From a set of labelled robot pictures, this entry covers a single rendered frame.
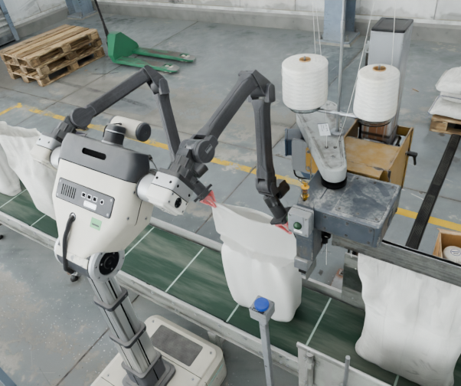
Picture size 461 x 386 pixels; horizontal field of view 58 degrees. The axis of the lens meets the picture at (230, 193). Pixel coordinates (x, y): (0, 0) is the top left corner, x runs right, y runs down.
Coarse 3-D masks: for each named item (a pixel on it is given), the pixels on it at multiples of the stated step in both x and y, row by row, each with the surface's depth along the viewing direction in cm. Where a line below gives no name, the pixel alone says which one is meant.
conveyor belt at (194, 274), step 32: (128, 256) 265; (160, 256) 262; (192, 256) 259; (160, 288) 242; (192, 288) 239; (224, 288) 237; (224, 320) 220; (256, 320) 218; (320, 320) 214; (352, 320) 212; (288, 352) 203; (352, 352) 199; (416, 384) 184
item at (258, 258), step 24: (216, 216) 203; (240, 216) 187; (264, 216) 188; (240, 240) 199; (264, 240) 189; (288, 240) 183; (240, 264) 200; (264, 264) 192; (288, 264) 189; (240, 288) 214; (264, 288) 200; (288, 288) 195; (288, 312) 207
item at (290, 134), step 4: (288, 132) 183; (292, 132) 183; (296, 132) 182; (300, 132) 182; (288, 136) 181; (292, 136) 180; (296, 136) 180; (300, 136) 180; (284, 140) 180; (288, 140) 179; (288, 144) 181; (288, 148) 182; (288, 152) 183
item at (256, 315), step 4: (260, 296) 174; (268, 300) 172; (252, 304) 172; (272, 304) 170; (252, 308) 170; (268, 308) 169; (272, 308) 170; (256, 312) 169; (264, 312) 168; (268, 312) 168; (272, 312) 172; (252, 316) 172; (256, 316) 171; (260, 316) 168; (264, 316) 167; (268, 316) 169; (260, 320) 170; (264, 320) 169; (268, 320) 171
